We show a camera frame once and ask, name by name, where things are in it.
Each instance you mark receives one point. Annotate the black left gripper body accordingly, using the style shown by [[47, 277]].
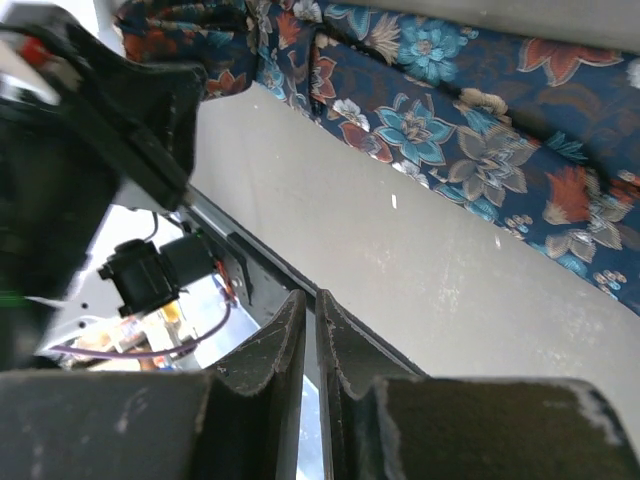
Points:
[[78, 122]]

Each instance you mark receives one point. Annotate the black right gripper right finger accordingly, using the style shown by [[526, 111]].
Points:
[[351, 357]]

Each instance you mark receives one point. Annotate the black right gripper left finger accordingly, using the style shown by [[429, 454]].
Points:
[[248, 426]]

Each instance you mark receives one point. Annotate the navy floral long tie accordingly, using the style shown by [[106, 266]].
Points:
[[536, 136]]

